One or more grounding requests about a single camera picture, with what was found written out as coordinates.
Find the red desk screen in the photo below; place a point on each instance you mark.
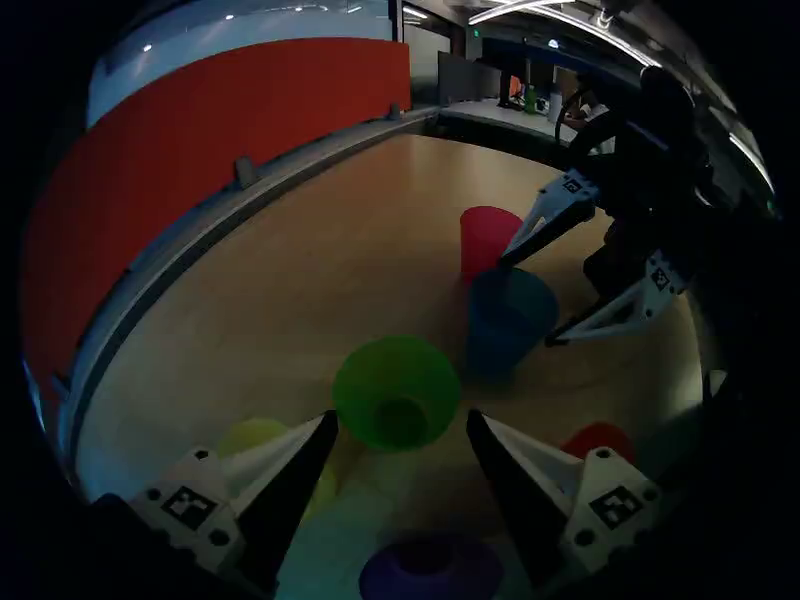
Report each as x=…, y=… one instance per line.
x=206, y=162

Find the blue plastic cup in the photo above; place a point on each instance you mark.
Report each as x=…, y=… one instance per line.
x=509, y=325

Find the purple plastic cup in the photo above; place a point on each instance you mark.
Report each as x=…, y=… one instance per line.
x=431, y=569

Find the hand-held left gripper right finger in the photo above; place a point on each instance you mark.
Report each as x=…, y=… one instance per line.
x=562, y=494

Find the pink plastic cup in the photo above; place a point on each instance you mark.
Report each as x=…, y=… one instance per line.
x=484, y=240

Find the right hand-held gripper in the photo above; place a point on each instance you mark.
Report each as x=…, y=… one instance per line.
x=656, y=156

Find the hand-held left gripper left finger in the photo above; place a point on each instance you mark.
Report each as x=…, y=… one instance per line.
x=250, y=487

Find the yellow plastic cup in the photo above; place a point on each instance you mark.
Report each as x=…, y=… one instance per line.
x=275, y=456

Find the green plastic cup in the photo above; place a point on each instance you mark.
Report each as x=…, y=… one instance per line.
x=397, y=394

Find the red plastic cup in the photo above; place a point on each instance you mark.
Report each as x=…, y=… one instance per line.
x=600, y=440

